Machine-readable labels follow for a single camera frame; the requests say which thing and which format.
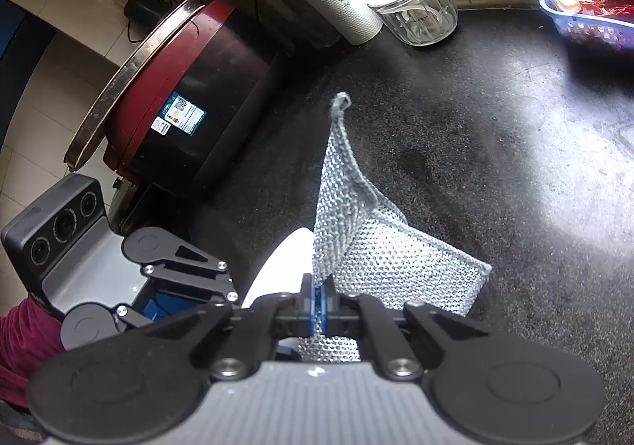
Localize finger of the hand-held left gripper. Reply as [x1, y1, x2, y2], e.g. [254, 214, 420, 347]
[141, 239, 241, 305]
[115, 294, 209, 333]

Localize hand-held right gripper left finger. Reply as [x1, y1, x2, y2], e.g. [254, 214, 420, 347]
[136, 271, 318, 369]

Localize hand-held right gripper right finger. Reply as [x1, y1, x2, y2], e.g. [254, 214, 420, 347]
[319, 275, 497, 369]

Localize ceramic bowl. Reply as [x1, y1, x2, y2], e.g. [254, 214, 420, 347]
[243, 226, 318, 361]

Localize grey mesh dishcloth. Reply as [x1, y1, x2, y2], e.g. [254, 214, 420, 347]
[298, 92, 493, 363]

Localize red and black cooker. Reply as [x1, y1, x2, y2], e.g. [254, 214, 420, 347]
[64, 0, 284, 234]

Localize glass jar with lid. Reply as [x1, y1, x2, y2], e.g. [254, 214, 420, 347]
[360, 0, 459, 48]

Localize blue plastic basket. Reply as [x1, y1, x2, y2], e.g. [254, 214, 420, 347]
[540, 0, 634, 53]

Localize red dried chillies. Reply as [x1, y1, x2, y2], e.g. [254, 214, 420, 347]
[579, 0, 634, 19]

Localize black plug with cable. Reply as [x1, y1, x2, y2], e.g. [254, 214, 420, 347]
[123, 0, 185, 44]

